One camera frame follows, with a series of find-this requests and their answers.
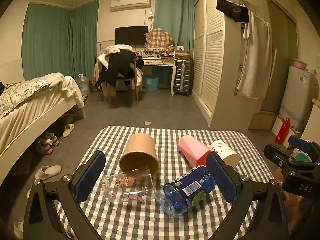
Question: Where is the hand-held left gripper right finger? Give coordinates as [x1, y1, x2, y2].
[205, 151, 289, 240]

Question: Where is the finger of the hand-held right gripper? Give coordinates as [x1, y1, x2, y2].
[287, 135, 320, 156]
[263, 143, 302, 171]

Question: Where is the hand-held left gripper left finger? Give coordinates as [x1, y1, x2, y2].
[24, 150, 107, 240]

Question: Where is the white cup with small print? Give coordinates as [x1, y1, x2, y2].
[209, 140, 241, 168]

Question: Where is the clear glass cup cartoon print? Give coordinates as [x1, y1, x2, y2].
[102, 167, 157, 203]

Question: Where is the pink faceted cup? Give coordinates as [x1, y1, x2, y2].
[177, 135, 212, 168]

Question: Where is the brown paper cup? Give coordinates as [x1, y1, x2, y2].
[119, 133, 160, 176]

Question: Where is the red bottle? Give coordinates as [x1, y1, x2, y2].
[275, 117, 291, 144]

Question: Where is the white box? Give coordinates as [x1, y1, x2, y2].
[271, 115, 303, 140]

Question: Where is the beige slipper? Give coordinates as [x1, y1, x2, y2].
[35, 165, 62, 182]
[13, 221, 24, 239]

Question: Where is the white small fridge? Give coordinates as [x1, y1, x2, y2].
[279, 65, 319, 130]

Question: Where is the blue plastic bottle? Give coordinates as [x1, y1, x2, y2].
[155, 165, 217, 218]

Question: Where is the green slipper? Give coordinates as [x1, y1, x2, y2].
[62, 123, 75, 138]

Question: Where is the white sneaker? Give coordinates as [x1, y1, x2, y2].
[35, 139, 54, 155]
[46, 132, 60, 147]

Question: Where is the grey checkered tablecloth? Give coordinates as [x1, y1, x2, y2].
[56, 125, 275, 240]

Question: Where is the pink basin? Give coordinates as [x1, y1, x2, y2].
[292, 58, 309, 69]

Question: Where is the bed with cream sheet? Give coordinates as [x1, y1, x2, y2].
[0, 72, 87, 180]

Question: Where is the dark red bag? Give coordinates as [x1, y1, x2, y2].
[88, 77, 99, 92]

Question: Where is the white hanging towel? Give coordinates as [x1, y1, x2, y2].
[236, 11, 272, 98]

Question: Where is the clear water jug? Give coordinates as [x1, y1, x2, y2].
[76, 74, 90, 97]

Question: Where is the wooden chair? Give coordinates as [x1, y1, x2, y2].
[100, 55, 143, 103]

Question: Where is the grey ribbed suitcase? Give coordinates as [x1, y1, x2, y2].
[174, 59, 193, 96]

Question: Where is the blue laundry basket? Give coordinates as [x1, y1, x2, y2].
[144, 76, 160, 92]

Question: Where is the patterned blanket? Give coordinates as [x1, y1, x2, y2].
[0, 79, 49, 118]

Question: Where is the pile of clothes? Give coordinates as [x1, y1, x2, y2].
[97, 44, 143, 92]

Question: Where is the white louvred wardrobe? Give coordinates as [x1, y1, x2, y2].
[192, 0, 261, 130]

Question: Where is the white dressing desk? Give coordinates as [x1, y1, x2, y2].
[135, 54, 177, 96]

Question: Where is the cardboard box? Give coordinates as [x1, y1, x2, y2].
[175, 42, 193, 60]

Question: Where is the green curtain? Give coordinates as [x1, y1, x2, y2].
[22, 0, 99, 81]
[154, 0, 195, 53]

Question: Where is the black monitor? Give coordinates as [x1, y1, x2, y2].
[115, 26, 148, 45]

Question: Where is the black hanging bag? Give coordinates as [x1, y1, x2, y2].
[216, 0, 250, 23]

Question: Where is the plaid cloth cover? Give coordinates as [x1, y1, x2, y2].
[145, 29, 174, 53]

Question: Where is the white air conditioner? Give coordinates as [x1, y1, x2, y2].
[111, 0, 151, 12]

